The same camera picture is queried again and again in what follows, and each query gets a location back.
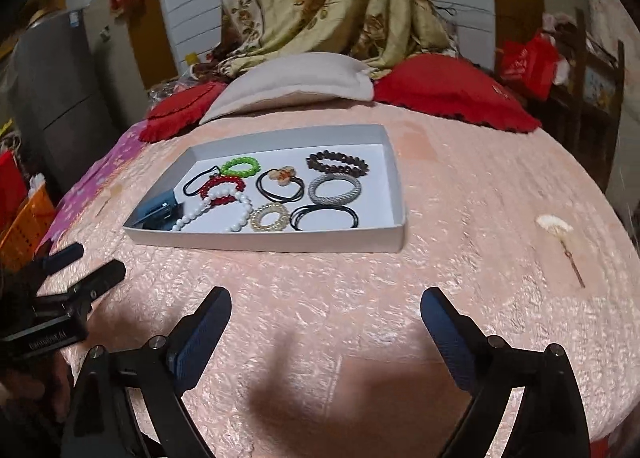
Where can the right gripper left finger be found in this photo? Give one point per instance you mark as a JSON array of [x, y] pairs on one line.
[[129, 403]]

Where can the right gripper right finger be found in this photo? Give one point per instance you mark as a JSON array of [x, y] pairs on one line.
[[551, 420]]

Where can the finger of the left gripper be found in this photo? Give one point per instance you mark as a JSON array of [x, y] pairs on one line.
[[57, 261], [98, 282]]

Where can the blue hair claw clip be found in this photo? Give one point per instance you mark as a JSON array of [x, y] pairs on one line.
[[159, 213]]

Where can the silver woven bangle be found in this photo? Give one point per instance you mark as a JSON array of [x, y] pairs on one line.
[[336, 189]]

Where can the person's left hand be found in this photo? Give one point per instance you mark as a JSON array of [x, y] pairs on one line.
[[48, 376]]

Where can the orange plastic basket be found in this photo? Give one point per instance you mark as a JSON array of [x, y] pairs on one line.
[[20, 241]]

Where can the purple floral sheet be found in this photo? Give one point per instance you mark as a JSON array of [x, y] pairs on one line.
[[84, 191]]

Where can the grey refrigerator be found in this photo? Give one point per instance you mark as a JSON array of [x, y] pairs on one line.
[[57, 101]]

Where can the left red fringed cushion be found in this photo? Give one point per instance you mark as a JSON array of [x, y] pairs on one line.
[[180, 112]]

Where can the white tassel hair stick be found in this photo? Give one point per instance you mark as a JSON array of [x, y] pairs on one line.
[[560, 229]]

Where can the white cardboard box tray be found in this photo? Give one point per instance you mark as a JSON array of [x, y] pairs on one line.
[[250, 193]]

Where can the beige pillow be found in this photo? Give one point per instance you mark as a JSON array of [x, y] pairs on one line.
[[293, 80]]

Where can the wooden chair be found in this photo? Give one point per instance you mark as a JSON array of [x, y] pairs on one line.
[[586, 110]]

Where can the right red cushion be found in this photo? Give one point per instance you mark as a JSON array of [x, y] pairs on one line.
[[453, 88]]

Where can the red gift bag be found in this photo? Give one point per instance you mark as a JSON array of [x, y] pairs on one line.
[[529, 68]]

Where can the floral yellow blanket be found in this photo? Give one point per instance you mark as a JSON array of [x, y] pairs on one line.
[[379, 33]]

